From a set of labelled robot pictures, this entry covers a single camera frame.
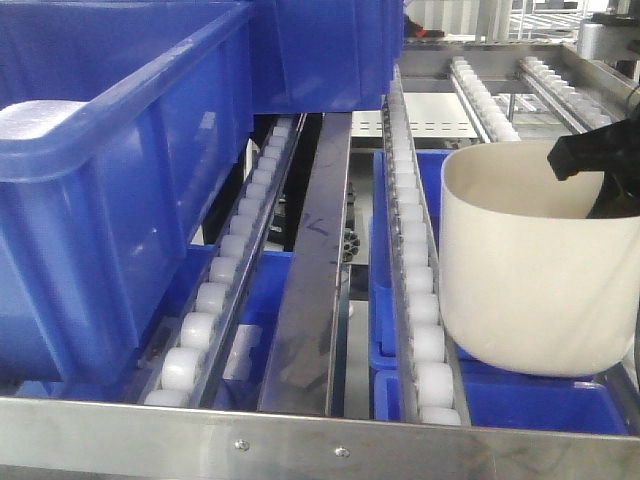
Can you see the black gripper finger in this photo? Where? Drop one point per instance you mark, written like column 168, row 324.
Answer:
column 612, row 150

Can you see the white plastic bin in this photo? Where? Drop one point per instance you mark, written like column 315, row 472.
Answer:
column 528, row 281

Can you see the steel front shelf beam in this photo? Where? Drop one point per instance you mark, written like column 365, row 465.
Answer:
column 78, row 440

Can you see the far roller track right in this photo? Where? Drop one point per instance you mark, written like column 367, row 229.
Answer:
column 576, row 110

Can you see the roller track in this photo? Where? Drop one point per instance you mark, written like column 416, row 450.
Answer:
column 490, row 123
column 189, row 364
column 420, row 335
column 576, row 110

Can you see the far roller track left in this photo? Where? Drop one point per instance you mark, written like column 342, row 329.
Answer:
column 490, row 123

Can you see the blue crate lower front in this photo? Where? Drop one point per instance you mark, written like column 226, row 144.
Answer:
column 503, row 399

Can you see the middle roller track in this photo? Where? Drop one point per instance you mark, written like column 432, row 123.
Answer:
column 420, row 335

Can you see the blue crate lower rear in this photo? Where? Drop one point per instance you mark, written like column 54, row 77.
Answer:
column 382, row 341

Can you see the blue crate lower left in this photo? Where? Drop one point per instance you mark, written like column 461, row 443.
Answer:
column 245, row 368

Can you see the large blue crate near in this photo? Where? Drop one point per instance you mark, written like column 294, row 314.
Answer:
column 139, row 111

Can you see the steel centre divider rail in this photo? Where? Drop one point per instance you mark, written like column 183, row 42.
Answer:
column 306, row 371

